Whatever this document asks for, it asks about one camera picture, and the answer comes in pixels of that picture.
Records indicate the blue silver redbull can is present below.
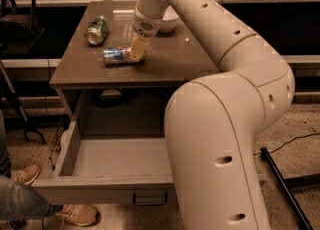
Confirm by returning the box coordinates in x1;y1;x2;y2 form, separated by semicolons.
102;47;130;65

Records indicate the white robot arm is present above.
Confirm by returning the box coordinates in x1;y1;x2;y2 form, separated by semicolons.
132;0;295;230

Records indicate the green soda can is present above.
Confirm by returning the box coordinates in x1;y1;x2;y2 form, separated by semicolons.
85;15;109;46

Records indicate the open grey top drawer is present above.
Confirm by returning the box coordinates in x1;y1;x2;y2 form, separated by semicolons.
32;88;176;206

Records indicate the tan shoe near drawer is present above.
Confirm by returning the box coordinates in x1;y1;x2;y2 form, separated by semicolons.
57;204;99;227

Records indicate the white ceramic bowl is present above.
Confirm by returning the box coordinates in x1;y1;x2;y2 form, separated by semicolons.
159;6;179;33

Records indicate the dark bag on shelf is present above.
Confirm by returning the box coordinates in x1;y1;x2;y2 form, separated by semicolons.
0;0;45;58

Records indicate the black tripod stand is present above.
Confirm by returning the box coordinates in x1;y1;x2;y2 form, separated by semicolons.
0;60;46;144

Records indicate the tan shoe at left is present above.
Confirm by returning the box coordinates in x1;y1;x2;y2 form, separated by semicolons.
11;164;41;185

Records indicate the blue jeans leg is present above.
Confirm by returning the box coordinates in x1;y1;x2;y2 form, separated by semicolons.
0;112;63;221

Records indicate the black metal stand leg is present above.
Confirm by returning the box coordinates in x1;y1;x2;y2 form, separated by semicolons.
260;147;320;230

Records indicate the black drawer handle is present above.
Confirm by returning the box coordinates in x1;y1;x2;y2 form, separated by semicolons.
132;193;168;207

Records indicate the black floor cable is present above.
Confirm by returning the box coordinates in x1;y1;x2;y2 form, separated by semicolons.
253;131;320;157

